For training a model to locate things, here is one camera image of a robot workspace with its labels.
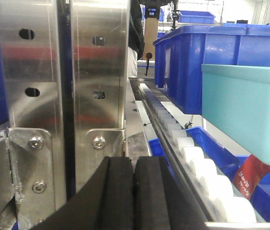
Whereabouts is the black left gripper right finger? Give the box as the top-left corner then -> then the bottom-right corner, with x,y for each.
135,157 -> 207,230

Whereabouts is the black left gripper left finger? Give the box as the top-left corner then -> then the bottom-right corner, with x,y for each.
34,157 -> 134,230

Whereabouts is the blue plastic bin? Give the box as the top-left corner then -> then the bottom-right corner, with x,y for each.
153,25 -> 270,115
148,126 -> 270,222

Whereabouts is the teal plastic bin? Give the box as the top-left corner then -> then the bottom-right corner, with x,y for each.
202,64 -> 270,165

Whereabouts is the distant blue bin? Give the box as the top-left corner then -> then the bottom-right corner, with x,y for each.
178,11 -> 215,24

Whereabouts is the white roller track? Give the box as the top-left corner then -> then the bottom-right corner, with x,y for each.
138,83 -> 258,230

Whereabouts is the red snack package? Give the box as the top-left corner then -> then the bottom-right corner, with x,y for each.
233,155 -> 270,200

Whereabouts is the stainless steel rack upright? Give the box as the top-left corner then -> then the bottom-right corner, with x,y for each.
0,0 -> 151,230

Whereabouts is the person in black jacket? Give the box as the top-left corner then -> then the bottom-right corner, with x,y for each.
127,0 -> 145,78

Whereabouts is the brown cardboard box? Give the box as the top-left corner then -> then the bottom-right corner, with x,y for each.
143,18 -> 158,61

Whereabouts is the black tripod stand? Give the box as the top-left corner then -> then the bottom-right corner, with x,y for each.
170,0 -> 179,31

